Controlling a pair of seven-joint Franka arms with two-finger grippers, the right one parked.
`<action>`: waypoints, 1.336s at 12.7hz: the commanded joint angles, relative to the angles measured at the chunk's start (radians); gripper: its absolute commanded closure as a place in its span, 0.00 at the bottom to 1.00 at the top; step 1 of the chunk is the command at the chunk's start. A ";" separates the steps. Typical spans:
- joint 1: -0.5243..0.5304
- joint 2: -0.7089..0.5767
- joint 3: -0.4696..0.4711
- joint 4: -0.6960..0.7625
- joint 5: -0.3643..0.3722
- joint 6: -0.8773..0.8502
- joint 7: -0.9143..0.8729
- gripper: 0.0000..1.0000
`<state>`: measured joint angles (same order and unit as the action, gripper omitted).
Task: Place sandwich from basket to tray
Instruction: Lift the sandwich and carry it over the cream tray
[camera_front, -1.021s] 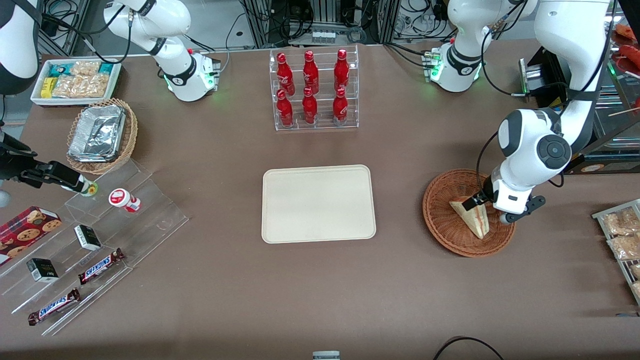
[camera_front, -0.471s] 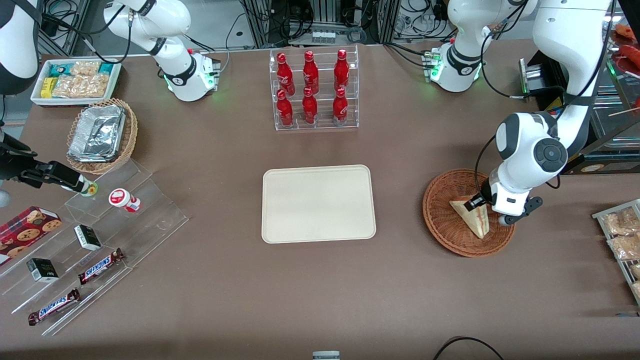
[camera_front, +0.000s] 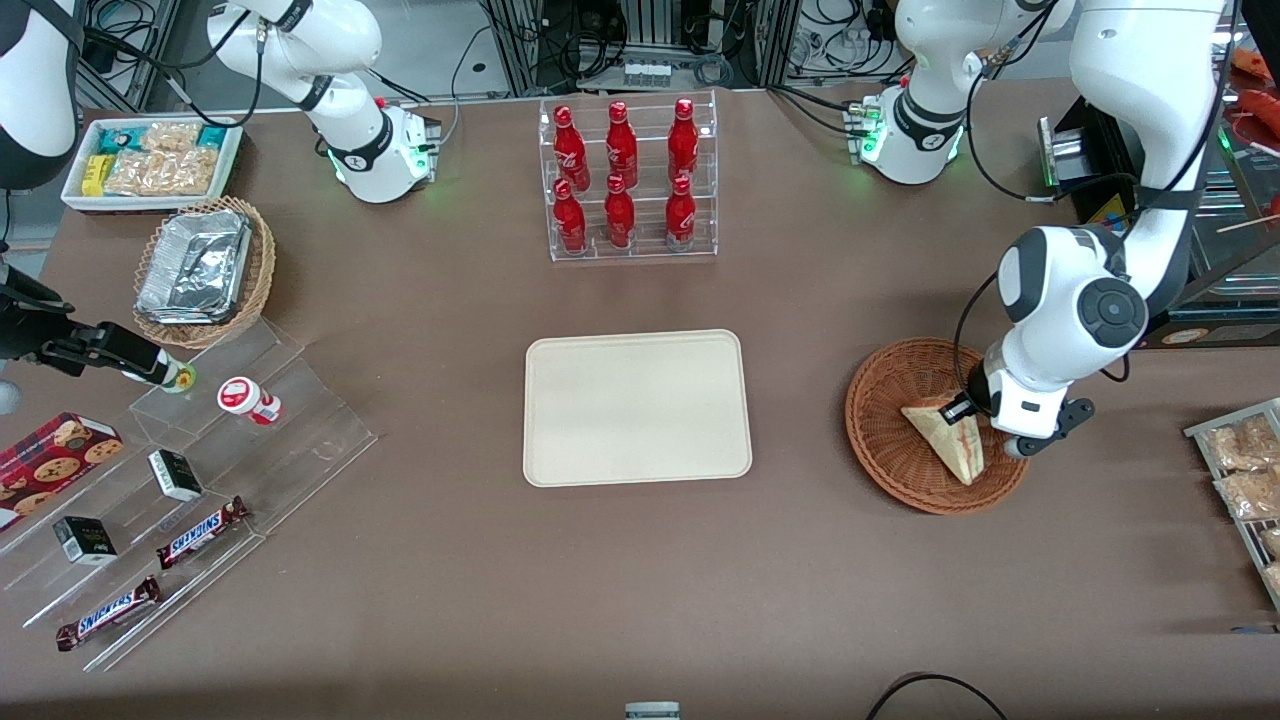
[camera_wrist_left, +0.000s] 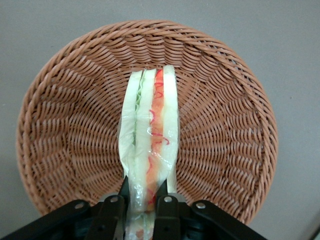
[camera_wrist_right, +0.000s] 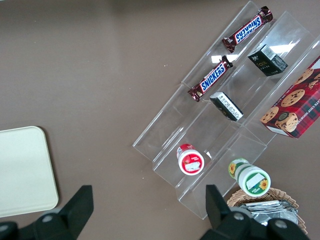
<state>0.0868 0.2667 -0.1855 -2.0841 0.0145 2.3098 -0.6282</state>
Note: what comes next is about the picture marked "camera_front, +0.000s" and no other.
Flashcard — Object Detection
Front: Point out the triangle sandwich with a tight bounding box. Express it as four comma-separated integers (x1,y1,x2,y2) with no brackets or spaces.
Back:
900,398,986,487

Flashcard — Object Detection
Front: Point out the brown wicker basket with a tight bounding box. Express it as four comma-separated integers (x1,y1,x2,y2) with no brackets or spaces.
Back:
845,337,1031,516

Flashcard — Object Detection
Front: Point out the light wicker basket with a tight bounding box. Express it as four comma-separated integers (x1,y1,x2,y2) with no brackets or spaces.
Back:
132,196,277,350

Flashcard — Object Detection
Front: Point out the metal snack rack tray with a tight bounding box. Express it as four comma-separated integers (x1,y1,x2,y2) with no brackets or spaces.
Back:
1183,397,1280,613

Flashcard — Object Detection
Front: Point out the cream rectangular plastic tray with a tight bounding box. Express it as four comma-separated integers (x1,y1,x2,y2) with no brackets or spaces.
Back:
523,329,754,489

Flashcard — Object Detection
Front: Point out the silver foil pack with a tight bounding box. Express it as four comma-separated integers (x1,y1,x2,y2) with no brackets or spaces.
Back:
135,295,241,327
137,210,253,316

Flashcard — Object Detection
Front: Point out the red tartan cookie box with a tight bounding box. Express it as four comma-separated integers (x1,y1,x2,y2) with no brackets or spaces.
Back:
0,411,126,533

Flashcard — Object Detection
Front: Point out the red lidded small jar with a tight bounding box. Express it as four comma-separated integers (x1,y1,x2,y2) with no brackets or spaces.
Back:
217,376,283,426

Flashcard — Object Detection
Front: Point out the small black carton box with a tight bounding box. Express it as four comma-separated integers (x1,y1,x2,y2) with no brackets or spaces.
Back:
148,449,205,503
52,515,119,567

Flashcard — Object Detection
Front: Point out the white rectangular snack bin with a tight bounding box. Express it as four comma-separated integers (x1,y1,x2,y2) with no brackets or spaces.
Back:
60,115,244,214

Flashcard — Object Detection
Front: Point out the clear bag of crackers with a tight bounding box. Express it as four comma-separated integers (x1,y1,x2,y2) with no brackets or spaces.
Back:
103,148,221,198
140,120,206,153

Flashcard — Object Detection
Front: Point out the Snickers chocolate bar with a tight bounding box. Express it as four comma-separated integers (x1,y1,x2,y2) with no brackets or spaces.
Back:
55,575,163,653
155,496,251,571

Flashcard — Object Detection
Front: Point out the clear acrylic stepped display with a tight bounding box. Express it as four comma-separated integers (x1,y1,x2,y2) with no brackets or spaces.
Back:
0,318,379,673

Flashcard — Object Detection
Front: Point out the black glass food warmer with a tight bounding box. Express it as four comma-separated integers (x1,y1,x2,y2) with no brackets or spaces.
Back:
1040,20,1280,351

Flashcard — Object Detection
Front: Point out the silver metal box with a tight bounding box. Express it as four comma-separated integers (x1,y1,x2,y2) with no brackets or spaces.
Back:
1037,115,1101,193

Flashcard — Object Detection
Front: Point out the red cola bottle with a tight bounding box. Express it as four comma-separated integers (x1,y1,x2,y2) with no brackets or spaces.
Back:
605,101,639,191
665,176,697,251
553,106,591,193
604,175,637,249
553,180,588,255
667,98,700,183

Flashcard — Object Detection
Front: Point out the clear acrylic bottle rack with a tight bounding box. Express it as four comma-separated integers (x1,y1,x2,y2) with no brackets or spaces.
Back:
538,90,719,263

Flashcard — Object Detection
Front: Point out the metal equipment rack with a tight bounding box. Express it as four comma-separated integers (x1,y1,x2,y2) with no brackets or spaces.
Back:
480,0,801,96

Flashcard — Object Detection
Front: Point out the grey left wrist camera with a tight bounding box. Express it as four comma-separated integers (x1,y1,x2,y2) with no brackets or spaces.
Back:
1003,397,1096,461

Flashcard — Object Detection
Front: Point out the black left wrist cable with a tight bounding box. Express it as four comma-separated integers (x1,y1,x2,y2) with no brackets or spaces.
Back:
952,270,1003,401

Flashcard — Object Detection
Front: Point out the black looped cable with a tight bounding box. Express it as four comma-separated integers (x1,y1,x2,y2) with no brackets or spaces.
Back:
865,673,1011,720

